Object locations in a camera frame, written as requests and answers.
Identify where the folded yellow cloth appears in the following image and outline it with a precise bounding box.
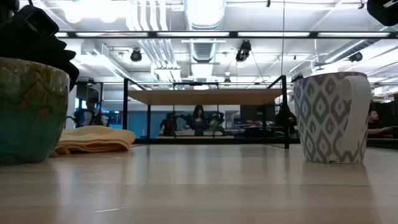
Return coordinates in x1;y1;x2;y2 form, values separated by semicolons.
53;125;137;156

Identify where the green ceramic bowl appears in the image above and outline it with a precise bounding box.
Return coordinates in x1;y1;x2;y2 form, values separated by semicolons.
0;57;70;165

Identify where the black aluminium rig frame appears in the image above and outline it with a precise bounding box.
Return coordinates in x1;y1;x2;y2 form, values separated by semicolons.
55;30;398;40

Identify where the white grey patterned mug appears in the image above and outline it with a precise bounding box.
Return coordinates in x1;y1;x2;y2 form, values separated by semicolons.
293;72;372;164

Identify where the person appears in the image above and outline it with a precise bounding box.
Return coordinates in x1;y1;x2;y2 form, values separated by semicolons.
367;110;394;138
274;103;298;137
73;97;111;128
185;105;213;137

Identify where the black hanging ceiling camera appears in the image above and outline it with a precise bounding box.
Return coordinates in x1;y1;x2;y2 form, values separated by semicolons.
348;51;364;63
129;49;143;63
234;39;252;63

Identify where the black metal frame leg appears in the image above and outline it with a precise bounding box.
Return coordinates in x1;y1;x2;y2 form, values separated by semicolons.
122;75;290;149

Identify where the silver ceiling air duct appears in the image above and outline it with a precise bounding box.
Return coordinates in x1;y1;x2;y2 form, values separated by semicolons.
183;0;227;64

